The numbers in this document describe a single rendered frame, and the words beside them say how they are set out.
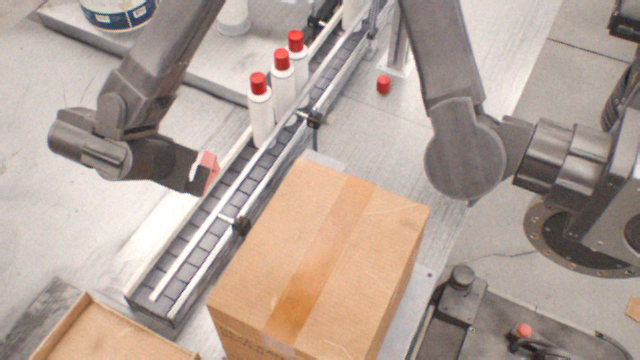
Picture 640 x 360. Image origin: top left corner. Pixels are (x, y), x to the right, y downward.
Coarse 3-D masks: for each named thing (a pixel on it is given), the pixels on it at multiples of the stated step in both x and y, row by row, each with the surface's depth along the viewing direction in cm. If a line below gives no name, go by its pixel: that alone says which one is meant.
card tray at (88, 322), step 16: (80, 304) 112; (96, 304) 114; (64, 320) 109; (80, 320) 112; (96, 320) 112; (112, 320) 112; (128, 320) 112; (48, 336) 107; (64, 336) 110; (80, 336) 110; (96, 336) 110; (112, 336) 110; (128, 336) 110; (144, 336) 110; (160, 336) 110; (48, 352) 108; (64, 352) 109; (80, 352) 109; (96, 352) 109; (112, 352) 109; (128, 352) 109; (144, 352) 109; (160, 352) 109; (176, 352) 109
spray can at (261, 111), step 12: (252, 84) 114; (264, 84) 115; (252, 96) 117; (264, 96) 117; (252, 108) 119; (264, 108) 119; (252, 120) 123; (264, 120) 121; (252, 132) 127; (264, 132) 125
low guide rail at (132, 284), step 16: (336, 16) 151; (272, 96) 135; (240, 144) 127; (224, 160) 124; (208, 192) 121; (192, 208) 117; (176, 224) 115; (160, 240) 113; (144, 272) 110; (128, 288) 107
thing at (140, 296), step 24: (384, 0) 160; (312, 72) 144; (336, 72) 144; (312, 96) 139; (240, 168) 127; (264, 168) 127; (216, 192) 123; (240, 192) 123; (192, 216) 120; (216, 240) 117; (168, 264) 114; (192, 264) 114; (144, 288) 111; (168, 288) 111; (168, 312) 109
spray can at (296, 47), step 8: (296, 32) 122; (288, 40) 122; (296, 40) 121; (288, 48) 124; (296, 48) 122; (304, 48) 125; (296, 56) 124; (304, 56) 124; (296, 64) 125; (304, 64) 126; (296, 72) 127; (304, 72) 128; (296, 80) 129; (304, 80) 130; (296, 88) 131; (296, 96) 133; (304, 104) 136
